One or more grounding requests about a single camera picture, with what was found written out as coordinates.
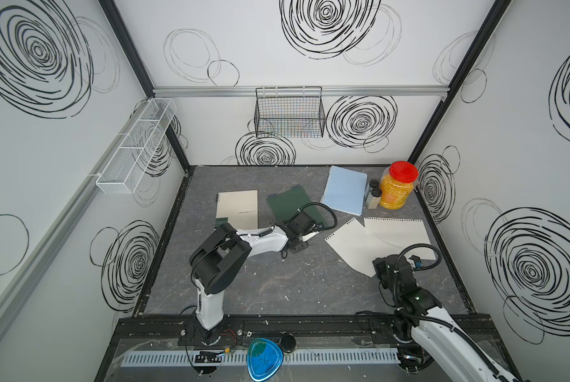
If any green spiral notepad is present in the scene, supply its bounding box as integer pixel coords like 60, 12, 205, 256
267, 185, 311, 223

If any light blue spiral notebook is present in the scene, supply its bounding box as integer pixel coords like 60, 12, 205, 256
321, 166, 368, 216

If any torn lined paper page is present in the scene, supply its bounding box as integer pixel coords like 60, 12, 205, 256
359, 217, 430, 264

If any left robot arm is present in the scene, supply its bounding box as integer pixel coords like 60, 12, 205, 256
189, 211, 326, 343

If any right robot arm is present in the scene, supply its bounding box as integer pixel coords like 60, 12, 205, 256
373, 255, 518, 381

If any beige spiral notebook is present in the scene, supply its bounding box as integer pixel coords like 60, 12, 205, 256
216, 190, 258, 230

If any beige powder spice bottle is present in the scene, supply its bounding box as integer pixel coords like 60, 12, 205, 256
366, 187, 382, 210

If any rear black-capped spice bottle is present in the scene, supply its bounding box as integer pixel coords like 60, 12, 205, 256
368, 179, 380, 189

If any corn flakes jar red lid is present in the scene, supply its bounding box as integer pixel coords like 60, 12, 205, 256
380, 161, 419, 210

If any black round cap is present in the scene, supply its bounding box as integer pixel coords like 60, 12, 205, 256
279, 333, 297, 354

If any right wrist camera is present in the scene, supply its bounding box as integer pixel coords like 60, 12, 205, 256
408, 256, 423, 268

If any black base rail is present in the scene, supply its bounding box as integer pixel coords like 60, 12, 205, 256
112, 312, 408, 346

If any black wire wall basket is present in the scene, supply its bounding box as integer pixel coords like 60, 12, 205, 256
253, 86, 326, 138

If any white slotted cable duct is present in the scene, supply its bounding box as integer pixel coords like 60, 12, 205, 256
119, 347, 403, 369

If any white wire wall shelf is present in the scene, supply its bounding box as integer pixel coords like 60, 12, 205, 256
96, 98, 176, 194

